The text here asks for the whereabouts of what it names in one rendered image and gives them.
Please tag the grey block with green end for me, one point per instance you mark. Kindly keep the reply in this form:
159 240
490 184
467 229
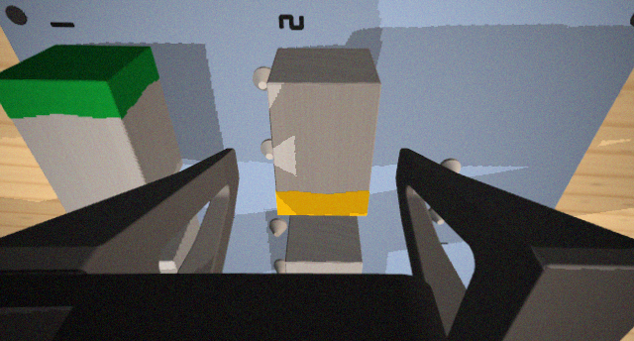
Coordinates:
94 118

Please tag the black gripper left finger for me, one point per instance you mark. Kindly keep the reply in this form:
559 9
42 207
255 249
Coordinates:
125 233

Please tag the grey block with blue end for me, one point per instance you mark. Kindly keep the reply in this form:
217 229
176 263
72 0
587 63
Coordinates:
176 250

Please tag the grey metal block with yellow end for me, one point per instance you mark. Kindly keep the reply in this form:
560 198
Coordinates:
323 107

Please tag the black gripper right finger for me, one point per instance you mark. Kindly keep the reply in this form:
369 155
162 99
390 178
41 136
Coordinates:
540 274

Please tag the grey block with red end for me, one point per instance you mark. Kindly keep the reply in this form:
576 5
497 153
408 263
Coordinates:
323 244

